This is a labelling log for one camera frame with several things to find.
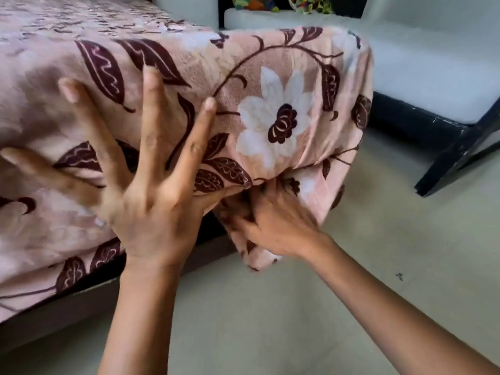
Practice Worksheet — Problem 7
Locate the person's right hand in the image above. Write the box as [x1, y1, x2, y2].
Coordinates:
[218, 179, 338, 263]

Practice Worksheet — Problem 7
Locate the dark wooden bed frame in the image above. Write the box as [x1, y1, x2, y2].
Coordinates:
[0, 212, 237, 356]

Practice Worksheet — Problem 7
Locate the pink floral bed sheet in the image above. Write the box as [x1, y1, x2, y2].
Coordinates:
[0, 0, 375, 324]

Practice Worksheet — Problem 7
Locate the person's right forearm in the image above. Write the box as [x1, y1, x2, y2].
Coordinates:
[308, 234, 500, 375]

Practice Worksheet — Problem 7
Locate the black framed white daybed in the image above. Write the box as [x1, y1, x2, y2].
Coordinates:
[218, 0, 500, 198]

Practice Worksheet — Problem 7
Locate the person's left hand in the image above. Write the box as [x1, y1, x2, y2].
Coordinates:
[0, 66, 245, 271]

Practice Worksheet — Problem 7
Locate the person's left forearm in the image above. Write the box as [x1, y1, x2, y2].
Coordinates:
[97, 261, 184, 375]

